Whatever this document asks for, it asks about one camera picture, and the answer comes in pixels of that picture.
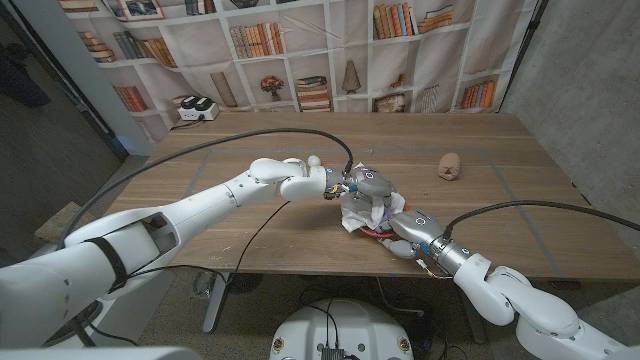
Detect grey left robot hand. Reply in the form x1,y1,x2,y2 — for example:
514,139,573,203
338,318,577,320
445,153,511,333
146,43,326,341
340,166,397,222

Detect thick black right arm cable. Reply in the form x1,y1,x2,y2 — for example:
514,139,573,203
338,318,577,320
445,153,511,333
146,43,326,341
442,199,640,242

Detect black power strip cord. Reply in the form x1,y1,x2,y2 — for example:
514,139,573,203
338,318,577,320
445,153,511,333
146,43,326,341
169,116,205,132

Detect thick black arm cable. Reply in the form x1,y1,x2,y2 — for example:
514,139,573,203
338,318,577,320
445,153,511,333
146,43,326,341
442,199,640,242
54,127,355,251

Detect printed bookshelf backdrop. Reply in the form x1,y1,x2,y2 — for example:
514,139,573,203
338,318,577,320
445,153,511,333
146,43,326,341
57,0,539,144

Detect red bowl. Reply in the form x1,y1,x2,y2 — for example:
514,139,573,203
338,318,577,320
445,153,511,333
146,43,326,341
358,201,412,240

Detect white table leg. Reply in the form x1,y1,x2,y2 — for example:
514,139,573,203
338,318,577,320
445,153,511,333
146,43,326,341
202,272,231,334

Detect white power strip black plugs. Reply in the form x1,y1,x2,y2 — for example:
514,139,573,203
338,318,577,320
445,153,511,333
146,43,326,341
177,95,220,122

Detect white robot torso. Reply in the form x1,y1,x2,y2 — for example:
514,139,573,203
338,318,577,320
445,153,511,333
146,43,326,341
269,298,414,360

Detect white cloth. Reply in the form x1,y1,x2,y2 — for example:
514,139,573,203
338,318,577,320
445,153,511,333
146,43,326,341
340,162,407,234

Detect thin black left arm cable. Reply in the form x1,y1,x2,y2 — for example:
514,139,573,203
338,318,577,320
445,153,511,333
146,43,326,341
124,199,292,287

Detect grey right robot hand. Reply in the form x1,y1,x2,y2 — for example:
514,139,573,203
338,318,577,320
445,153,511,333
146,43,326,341
377,209,447,260

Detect speckled beige floor board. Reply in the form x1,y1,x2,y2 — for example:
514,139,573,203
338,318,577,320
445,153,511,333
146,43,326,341
34,201,84,244

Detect black backdrop stand pole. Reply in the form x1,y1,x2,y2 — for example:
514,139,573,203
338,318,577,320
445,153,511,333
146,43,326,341
498,0,550,115

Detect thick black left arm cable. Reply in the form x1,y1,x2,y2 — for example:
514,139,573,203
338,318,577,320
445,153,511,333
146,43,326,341
54,127,355,251

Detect black ribbed round object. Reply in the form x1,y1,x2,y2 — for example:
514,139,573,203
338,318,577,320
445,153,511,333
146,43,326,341
227,272,264,296

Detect grey table leg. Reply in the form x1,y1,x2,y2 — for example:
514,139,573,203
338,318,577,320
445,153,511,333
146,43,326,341
462,298,487,345

